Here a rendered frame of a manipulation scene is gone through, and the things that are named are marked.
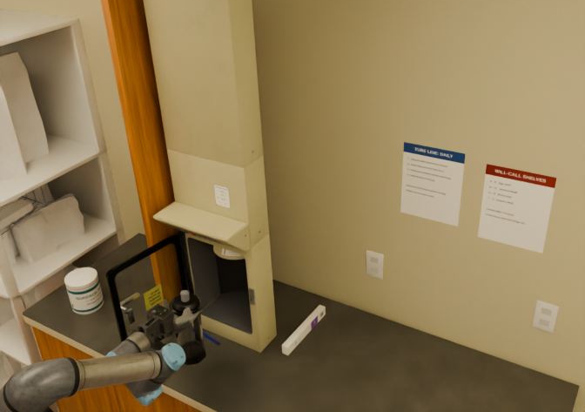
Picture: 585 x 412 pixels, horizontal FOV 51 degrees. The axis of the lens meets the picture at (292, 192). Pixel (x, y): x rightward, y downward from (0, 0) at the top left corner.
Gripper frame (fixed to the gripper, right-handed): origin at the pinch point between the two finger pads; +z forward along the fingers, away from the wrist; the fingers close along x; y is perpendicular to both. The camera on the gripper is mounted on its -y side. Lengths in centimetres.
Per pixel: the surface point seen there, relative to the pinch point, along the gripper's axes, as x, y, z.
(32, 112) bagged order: 123, 35, 43
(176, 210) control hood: 12.5, 27.7, 14.8
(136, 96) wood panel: 22, 67, 14
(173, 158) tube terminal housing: 15, 45, 19
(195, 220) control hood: 2.1, 27.6, 12.5
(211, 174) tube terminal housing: -1.0, 42.4, 19.4
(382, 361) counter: -56, -29, 38
